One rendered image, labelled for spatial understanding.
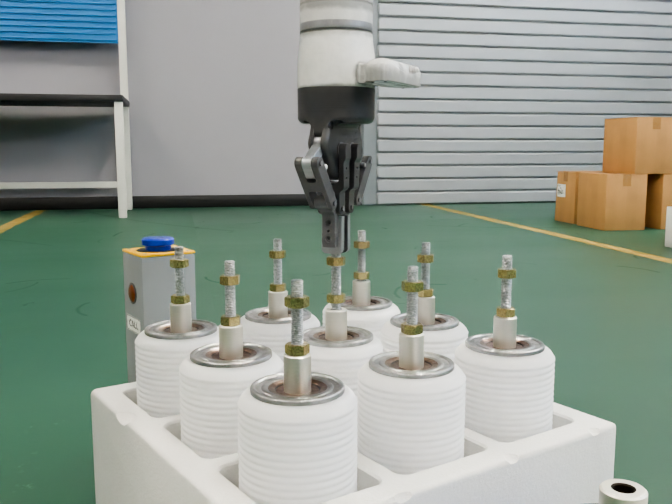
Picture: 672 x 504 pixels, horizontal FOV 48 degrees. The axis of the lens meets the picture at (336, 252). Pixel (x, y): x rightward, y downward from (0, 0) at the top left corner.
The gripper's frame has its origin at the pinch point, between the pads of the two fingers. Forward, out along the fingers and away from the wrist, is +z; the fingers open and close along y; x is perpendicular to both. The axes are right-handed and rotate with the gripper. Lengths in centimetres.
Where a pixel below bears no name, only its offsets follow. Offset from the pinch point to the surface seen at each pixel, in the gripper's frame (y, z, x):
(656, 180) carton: -376, 9, 8
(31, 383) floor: -30, 36, -79
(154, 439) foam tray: 15.5, 17.8, -10.7
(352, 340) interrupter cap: 1.3, 10.4, 2.5
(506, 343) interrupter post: -3.5, 10.1, 16.5
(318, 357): 4.7, 11.5, 0.5
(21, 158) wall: -308, 0, -399
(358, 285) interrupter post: -15.0, 8.1, -4.4
